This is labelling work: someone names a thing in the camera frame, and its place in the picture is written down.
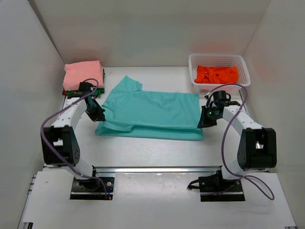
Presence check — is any teal t shirt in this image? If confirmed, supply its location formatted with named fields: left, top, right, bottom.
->
left=95, top=76, right=203, bottom=141

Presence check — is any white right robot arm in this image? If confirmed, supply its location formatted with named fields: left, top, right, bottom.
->
left=197, top=101, right=277, bottom=195

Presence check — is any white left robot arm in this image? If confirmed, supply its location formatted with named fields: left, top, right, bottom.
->
left=41, top=96, right=105, bottom=185

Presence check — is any green folded t shirt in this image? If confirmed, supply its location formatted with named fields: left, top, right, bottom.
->
left=64, top=69, right=106, bottom=98

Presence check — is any pink folded t shirt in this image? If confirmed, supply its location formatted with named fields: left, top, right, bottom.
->
left=63, top=61, right=104, bottom=91

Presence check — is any white plastic basket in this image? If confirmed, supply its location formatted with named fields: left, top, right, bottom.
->
left=188, top=53, right=251, bottom=94

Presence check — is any orange t shirt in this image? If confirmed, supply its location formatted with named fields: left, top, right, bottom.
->
left=194, top=65, right=239, bottom=84

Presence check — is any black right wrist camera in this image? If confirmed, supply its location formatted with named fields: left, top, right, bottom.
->
left=205, top=91, right=231, bottom=107

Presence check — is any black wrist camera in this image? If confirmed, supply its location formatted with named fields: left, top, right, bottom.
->
left=205, top=91, right=231, bottom=107
left=78, top=82, right=94, bottom=93

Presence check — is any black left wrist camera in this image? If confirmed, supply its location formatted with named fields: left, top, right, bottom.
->
left=78, top=82, right=94, bottom=93

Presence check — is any aluminium rail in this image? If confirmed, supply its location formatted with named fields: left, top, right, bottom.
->
left=95, top=167, right=219, bottom=173

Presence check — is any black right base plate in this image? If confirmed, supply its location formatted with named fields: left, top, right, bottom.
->
left=187, top=174, right=245, bottom=202

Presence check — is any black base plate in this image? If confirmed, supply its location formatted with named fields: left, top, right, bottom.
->
left=187, top=174, right=245, bottom=202
left=70, top=177, right=115, bottom=200

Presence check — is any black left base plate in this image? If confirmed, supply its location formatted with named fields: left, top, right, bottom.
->
left=70, top=177, right=115, bottom=200

